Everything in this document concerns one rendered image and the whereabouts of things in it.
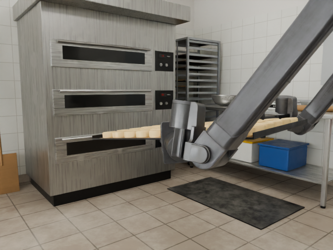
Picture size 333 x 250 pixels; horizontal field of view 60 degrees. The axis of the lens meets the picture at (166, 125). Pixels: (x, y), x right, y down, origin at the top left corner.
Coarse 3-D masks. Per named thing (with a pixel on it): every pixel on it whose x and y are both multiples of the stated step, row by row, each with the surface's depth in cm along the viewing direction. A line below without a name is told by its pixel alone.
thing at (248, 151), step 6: (258, 138) 362; (264, 138) 362; (270, 138) 362; (240, 144) 352; (246, 144) 345; (252, 144) 340; (240, 150) 352; (246, 150) 345; (252, 150) 341; (258, 150) 348; (234, 156) 360; (240, 156) 353; (246, 156) 346; (252, 156) 342; (258, 156) 349; (252, 162) 344
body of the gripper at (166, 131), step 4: (164, 124) 69; (168, 124) 69; (164, 128) 69; (168, 128) 69; (172, 128) 69; (164, 132) 69; (168, 132) 69; (172, 132) 66; (164, 136) 69; (168, 136) 64; (164, 140) 69; (164, 144) 69; (164, 148) 70; (164, 152) 70; (164, 156) 70; (168, 156) 70; (164, 160) 70; (168, 160) 70; (172, 160) 70
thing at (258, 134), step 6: (306, 120) 91; (276, 126) 72; (282, 126) 75; (288, 126) 79; (294, 126) 82; (258, 132) 64; (264, 132) 66; (270, 132) 69; (276, 132) 72; (96, 138) 100; (102, 138) 98; (108, 138) 96; (114, 138) 94; (120, 138) 92; (126, 138) 90; (132, 138) 88; (138, 138) 86; (144, 138) 84; (150, 138) 83; (156, 138) 81; (246, 138) 63; (252, 138) 62
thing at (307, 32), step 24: (312, 0) 46; (312, 24) 46; (288, 48) 48; (312, 48) 47; (264, 72) 50; (288, 72) 48; (240, 96) 52; (264, 96) 50; (216, 120) 54; (240, 120) 52; (216, 144) 53
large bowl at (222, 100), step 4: (212, 96) 387; (216, 96) 378; (220, 96) 374; (224, 96) 372; (228, 96) 371; (232, 96) 372; (216, 100) 381; (220, 100) 376; (224, 100) 374; (228, 100) 373; (220, 104) 383; (224, 104) 379; (228, 104) 378
